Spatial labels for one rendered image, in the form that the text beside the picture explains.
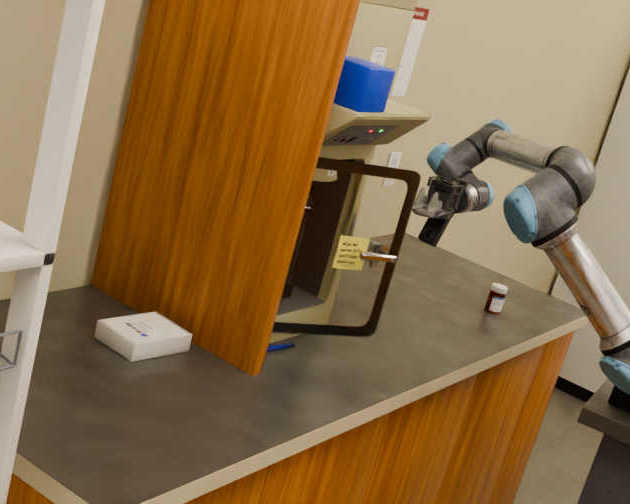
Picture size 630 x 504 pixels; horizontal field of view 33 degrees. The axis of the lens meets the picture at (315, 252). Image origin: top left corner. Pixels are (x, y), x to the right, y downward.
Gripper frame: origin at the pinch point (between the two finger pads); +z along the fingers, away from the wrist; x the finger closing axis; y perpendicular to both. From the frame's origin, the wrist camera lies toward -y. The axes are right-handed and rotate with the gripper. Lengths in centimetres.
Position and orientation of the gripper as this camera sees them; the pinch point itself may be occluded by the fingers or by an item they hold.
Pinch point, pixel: (415, 212)
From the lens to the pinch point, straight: 245.0
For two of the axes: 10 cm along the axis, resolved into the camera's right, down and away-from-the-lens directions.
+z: -5.5, 1.1, -8.3
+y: 2.6, -9.2, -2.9
